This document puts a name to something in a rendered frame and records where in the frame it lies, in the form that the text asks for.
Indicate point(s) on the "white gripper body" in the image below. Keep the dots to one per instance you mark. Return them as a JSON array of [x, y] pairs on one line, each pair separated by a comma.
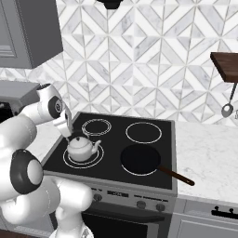
[[64, 123]]

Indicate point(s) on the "grey microwave oven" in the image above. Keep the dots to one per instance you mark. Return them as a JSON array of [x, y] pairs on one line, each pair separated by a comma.
[[17, 93]]

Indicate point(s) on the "grey stove knob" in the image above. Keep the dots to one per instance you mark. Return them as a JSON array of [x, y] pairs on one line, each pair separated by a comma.
[[160, 207], [98, 197], [141, 204]]

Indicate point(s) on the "grey base cupboard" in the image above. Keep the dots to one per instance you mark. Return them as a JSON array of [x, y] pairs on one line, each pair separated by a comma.
[[34, 230]]

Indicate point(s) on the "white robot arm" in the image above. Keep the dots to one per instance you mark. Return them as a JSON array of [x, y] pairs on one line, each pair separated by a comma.
[[21, 133]]

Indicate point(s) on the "white kettle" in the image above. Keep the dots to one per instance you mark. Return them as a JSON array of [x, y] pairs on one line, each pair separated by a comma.
[[80, 149]]

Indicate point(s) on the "black oven door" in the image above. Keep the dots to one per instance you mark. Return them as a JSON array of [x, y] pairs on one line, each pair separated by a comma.
[[124, 229]]

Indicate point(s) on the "grey wall cupboard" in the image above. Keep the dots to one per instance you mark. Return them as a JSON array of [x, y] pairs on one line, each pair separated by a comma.
[[34, 28]]

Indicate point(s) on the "black range hood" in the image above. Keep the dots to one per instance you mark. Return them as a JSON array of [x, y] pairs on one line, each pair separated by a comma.
[[109, 3]]

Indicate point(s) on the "grey drawer front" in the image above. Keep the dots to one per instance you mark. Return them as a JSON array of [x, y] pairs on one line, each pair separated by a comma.
[[198, 209]]

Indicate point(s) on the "black and grey stove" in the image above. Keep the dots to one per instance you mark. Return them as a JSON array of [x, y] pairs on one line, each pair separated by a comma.
[[124, 176]]

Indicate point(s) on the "grey hanging ladle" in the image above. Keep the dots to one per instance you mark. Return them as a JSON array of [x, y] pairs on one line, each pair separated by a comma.
[[227, 109]]

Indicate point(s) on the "dark wooden shelf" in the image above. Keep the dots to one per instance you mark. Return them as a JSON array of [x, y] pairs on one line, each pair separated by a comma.
[[227, 65]]

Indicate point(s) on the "grey cupboard door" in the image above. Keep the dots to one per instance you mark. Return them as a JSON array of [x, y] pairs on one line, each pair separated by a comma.
[[201, 227]]

